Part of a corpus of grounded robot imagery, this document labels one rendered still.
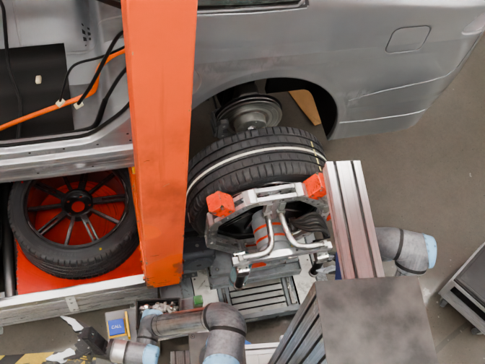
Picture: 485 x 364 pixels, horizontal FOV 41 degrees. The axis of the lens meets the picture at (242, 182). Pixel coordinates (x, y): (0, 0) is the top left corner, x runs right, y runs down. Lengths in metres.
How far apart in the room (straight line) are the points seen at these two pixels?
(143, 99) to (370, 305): 0.79
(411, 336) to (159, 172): 0.98
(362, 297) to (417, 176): 2.74
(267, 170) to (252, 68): 0.41
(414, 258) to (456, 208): 1.81
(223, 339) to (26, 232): 1.50
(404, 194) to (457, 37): 1.47
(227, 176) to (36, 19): 1.35
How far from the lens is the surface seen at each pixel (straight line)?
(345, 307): 1.50
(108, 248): 3.17
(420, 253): 2.40
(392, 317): 1.52
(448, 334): 3.85
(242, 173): 2.61
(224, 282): 3.46
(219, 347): 2.02
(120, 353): 2.23
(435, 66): 3.01
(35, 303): 3.27
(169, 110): 1.81
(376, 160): 4.18
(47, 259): 3.19
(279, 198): 2.62
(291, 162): 2.65
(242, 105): 2.99
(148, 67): 1.65
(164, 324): 2.27
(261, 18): 2.42
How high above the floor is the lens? 3.41
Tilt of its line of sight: 60 degrees down
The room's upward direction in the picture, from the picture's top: 12 degrees clockwise
